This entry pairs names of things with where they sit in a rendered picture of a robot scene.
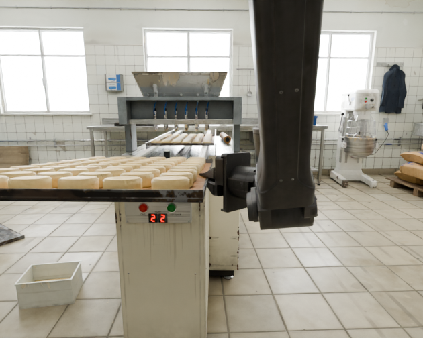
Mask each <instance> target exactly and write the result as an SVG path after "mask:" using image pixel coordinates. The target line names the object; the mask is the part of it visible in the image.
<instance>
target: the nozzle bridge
mask: <svg viewBox="0 0 423 338"><path fill-rule="evenodd" d="M156 101H157V102H156ZM166 101H167V103H166ZM177 101H178V102H177ZM187 101H188V104H187ZM198 101H199V102H198ZM208 101H209V105H208V111H209V117H208V118H209V119H205V111H206V110H205V108H207V103H208ZM155 102H156V105H155V108H156V111H157V119H154V104H155ZM176 102H177V106H176V108H177V111H178V117H177V118H178V119H175V118H174V111H175V104H176ZM197 102H198V106H197ZM165 103H166V107H165ZM186 104H187V111H188V119H185V107H186ZM196 106H197V111H198V119H195V108H196ZM117 107H118V119H119V124H120V125H124V127H125V139H126V152H134V151H136V150H137V141H136V124H233V132H232V150H233V152H234V153H238V152H240V125H242V97H117ZM164 108H167V119H164Z"/></svg>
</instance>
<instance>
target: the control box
mask: <svg viewBox="0 0 423 338"><path fill-rule="evenodd" d="M143 203H144V204H146V205H147V206H148V209H147V211H146V212H142V211H140V209H139V206H140V205H141V204H143ZM169 204H174V205H175V206H176V209H175V211H174V212H169V211H168V210H167V207H168V205H169ZM124 205H125V217H126V223H191V222H192V203H168V202H124ZM151 215H155V221H154V222H152V221H151ZM161 215H165V221H164V222H161V220H160V219H161V218H160V216H161Z"/></svg>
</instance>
